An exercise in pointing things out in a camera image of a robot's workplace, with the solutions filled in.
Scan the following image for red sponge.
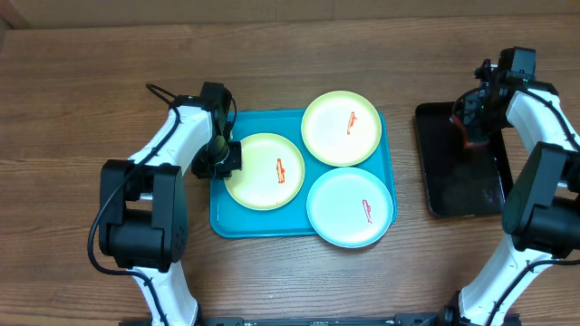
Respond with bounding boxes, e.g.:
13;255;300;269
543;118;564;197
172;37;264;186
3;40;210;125
450;115;489;149

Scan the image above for yellow plate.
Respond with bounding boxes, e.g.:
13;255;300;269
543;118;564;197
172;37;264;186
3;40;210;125
301;91;382;167
225;133;305;211

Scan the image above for light blue plate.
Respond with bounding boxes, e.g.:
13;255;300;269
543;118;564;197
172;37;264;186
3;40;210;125
306;168;395;249

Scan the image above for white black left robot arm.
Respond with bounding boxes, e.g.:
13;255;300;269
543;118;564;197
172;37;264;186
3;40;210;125
87;81;242;325

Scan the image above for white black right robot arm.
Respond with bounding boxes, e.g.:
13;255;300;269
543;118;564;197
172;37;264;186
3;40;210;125
440;46;579;325

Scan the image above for teal plastic tray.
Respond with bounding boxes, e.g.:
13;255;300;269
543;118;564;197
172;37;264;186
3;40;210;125
208;108;399;239

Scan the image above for black tray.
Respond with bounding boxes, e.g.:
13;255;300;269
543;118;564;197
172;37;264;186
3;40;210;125
414;102;513;217

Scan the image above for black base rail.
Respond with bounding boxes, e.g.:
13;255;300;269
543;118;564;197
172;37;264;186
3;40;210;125
193;312;453;326

